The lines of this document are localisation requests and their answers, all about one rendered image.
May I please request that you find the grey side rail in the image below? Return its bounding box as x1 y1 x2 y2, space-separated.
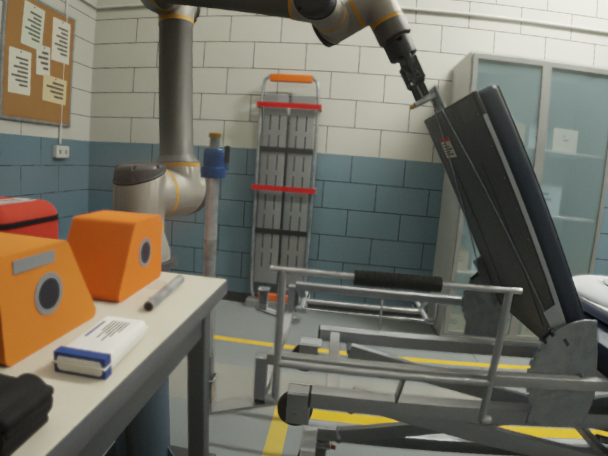
270 264 524 425

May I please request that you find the blue IV pole collar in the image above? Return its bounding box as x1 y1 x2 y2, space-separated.
200 146 226 180

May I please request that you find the grey pen torch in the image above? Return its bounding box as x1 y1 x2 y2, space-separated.
143 274 186 313

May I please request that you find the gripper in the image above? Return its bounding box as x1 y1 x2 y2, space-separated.
382 31 432 103

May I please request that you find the glass door cabinet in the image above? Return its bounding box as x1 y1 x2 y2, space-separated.
433 52 608 344

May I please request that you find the grey IV pole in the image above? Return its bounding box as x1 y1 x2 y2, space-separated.
203 132 224 279

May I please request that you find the small orange head block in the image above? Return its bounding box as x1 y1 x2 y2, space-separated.
66 209 164 304

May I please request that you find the grey ambulance cot frame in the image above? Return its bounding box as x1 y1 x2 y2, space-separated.
253 280 608 456

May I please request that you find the white and blue box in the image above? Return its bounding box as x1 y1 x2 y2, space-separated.
52 315 150 380

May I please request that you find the red case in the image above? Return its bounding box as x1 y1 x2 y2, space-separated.
0 196 60 241

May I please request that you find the white table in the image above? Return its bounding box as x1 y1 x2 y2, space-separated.
0 270 230 456

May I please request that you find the grey folding stretcher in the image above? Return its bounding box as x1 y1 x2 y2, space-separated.
245 73 324 311

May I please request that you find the grey cot backrest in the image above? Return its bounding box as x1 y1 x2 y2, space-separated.
423 85 586 344

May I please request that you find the large orange head block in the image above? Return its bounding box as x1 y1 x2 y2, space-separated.
0 231 97 368

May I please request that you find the grey backrest release handle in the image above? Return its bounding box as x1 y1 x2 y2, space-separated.
410 86 442 113

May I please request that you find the cork notice board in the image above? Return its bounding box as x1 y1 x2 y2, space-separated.
0 0 77 128

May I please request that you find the white pillow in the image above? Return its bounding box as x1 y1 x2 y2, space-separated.
571 272 608 311

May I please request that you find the black folded bag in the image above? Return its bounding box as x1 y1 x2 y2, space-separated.
0 372 55 456

